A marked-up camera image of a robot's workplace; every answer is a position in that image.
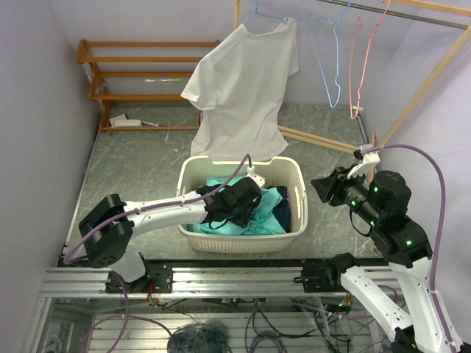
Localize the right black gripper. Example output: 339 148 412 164
311 163 381 226

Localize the teal t shirt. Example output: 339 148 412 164
188 186 285 236

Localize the navy blue t shirt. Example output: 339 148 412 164
272 186 291 233

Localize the white t shirt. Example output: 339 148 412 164
181 18 299 161

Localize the blue hanger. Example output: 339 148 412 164
308 1 352 108
243 0 289 25

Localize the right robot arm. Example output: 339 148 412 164
311 167 470 352

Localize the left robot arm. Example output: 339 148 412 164
79 174 265 292

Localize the cream plastic laundry basket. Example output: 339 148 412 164
177 156 308 254

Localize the red white pen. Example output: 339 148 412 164
141 121 168 128

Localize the green white marker pen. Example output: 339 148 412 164
144 78 182 83

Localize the white box on rack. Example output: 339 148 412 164
109 114 143 128

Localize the metal hanging rod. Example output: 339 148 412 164
319 0 468 30

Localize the wooden shoe rack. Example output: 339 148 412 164
75 39 220 132

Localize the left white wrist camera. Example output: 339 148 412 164
245 166 266 189

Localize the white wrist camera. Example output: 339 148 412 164
347 144 380 179
245 166 266 189

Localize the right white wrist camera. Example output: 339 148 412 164
347 144 380 179

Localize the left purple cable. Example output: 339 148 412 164
62 153 253 265

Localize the purple cable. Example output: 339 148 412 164
378 143 457 346
62 153 253 265

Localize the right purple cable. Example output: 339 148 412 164
378 143 457 346

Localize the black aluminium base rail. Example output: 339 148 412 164
40 259 346 299

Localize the wooden clothes rack frame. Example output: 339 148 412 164
233 0 471 155

